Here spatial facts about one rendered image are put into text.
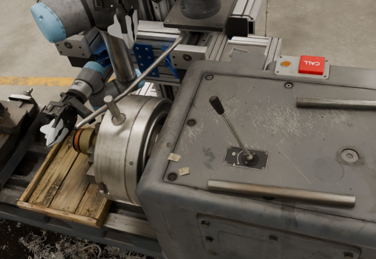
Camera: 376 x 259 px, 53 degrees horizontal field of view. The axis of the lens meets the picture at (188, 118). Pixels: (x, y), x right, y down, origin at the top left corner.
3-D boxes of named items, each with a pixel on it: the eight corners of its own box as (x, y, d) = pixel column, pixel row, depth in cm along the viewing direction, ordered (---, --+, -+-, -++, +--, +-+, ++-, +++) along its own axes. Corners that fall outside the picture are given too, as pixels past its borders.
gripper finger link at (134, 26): (120, 42, 98) (114, 6, 93) (140, 44, 96) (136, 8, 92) (113, 46, 95) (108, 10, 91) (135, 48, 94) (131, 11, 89)
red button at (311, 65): (324, 62, 99) (325, 56, 98) (322, 78, 96) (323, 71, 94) (300, 60, 101) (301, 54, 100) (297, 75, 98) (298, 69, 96)
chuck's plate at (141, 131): (186, 135, 129) (165, 75, 103) (156, 224, 113) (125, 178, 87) (175, 133, 130) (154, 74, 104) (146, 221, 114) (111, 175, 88)
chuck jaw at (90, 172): (125, 149, 107) (106, 181, 99) (128, 161, 110) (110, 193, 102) (90, 143, 110) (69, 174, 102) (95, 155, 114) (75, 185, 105)
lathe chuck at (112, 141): (175, 133, 130) (154, 74, 104) (146, 221, 114) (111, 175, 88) (151, 130, 133) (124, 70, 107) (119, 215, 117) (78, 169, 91)
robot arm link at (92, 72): (109, 77, 141) (102, 59, 135) (96, 98, 134) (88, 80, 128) (90, 75, 143) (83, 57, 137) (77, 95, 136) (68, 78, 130)
